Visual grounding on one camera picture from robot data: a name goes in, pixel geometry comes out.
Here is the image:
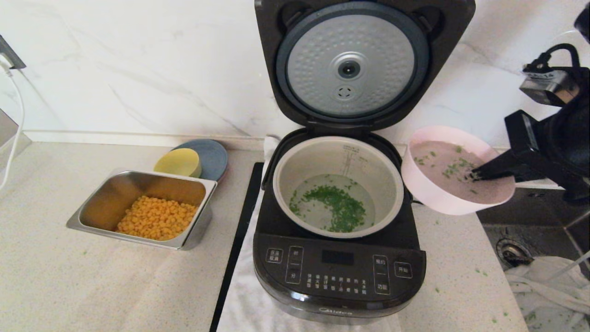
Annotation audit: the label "dark wall socket plate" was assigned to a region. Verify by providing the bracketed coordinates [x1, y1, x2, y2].
[0, 35, 26, 70]

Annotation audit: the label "black rice cooker body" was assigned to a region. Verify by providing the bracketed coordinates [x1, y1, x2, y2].
[252, 129, 427, 326]

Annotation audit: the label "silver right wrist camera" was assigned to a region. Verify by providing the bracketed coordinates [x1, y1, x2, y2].
[519, 65, 580, 107]

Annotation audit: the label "white towel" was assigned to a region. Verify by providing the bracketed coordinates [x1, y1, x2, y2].
[217, 135, 402, 332]

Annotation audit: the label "yellow corn kernels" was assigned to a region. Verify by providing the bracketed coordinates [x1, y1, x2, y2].
[115, 195, 199, 242]

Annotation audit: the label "black rice cooker lid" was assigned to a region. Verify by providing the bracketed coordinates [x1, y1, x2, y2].
[254, 0, 477, 132]

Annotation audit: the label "grey inner pot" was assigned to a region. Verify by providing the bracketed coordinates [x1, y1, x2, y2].
[272, 136, 405, 239]

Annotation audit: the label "black strip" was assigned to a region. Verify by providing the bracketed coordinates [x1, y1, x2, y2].
[210, 162, 265, 332]

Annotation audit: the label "metal sink drain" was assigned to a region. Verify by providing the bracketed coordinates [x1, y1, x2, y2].
[496, 238, 534, 268]

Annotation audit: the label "white bowl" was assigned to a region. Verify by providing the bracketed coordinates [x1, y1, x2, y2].
[401, 125, 516, 216]

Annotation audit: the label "yellow bowl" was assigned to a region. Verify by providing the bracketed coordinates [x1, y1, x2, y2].
[153, 148, 202, 178]

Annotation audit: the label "blue plate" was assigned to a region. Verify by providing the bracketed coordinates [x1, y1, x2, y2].
[171, 139, 229, 182]

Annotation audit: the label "stainless steel tray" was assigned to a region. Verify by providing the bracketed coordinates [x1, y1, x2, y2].
[65, 170, 218, 251]

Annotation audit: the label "white cloth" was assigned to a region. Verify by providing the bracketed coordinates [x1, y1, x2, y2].
[503, 256, 590, 332]

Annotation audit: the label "white cable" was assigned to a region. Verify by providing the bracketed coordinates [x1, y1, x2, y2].
[0, 55, 24, 190]

